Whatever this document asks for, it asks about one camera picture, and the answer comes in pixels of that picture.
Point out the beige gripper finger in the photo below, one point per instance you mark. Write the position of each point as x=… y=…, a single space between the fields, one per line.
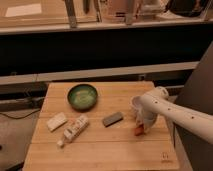
x=139 y=121

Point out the white paper cup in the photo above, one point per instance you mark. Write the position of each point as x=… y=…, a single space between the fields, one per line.
x=135 y=104

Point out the green bowl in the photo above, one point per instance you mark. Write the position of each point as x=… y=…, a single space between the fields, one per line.
x=82 y=97

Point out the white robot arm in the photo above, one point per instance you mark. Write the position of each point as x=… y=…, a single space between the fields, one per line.
x=155 y=102

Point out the grey rectangular block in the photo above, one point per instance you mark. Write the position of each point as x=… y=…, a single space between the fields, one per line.
x=112 y=119

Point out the red pepper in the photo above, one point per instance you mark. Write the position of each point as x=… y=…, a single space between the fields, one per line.
x=139 y=130

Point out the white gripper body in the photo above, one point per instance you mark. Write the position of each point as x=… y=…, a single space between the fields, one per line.
x=149 y=119

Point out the white tube with cap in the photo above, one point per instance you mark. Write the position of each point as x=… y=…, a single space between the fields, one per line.
x=73 y=130

